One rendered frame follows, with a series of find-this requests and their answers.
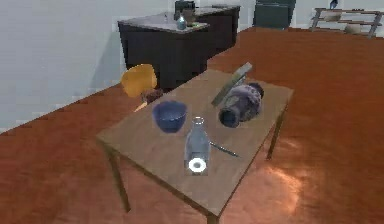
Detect blue bowl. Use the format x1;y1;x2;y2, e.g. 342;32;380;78
151;100;188;134

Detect clear glass bottle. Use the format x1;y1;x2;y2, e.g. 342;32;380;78
183;116;212;176

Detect brown wooden table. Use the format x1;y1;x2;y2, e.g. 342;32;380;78
95;68;295;224

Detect thin dark pen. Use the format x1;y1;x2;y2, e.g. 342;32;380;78
209;141;240;158

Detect dark patterned vase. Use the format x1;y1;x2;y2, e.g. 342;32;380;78
217;82;265;129

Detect grey book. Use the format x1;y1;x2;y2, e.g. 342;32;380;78
211;61;253;108

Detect yellow chair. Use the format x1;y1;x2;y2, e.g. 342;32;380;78
120;63;164;113

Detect dark kitchen counter cabinet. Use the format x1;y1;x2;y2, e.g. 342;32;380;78
117;4;242;91

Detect small teal bottle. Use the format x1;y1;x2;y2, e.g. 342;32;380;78
176;13;188;31

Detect black coffee machine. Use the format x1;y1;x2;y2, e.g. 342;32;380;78
173;0;198;27

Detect dark green fridge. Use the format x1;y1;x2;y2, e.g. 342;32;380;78
252;0;297;30

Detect grey wooden shelf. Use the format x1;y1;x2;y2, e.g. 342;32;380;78
309;7;384;39

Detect beige bowl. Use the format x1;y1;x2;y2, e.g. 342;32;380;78
343;23;363;35

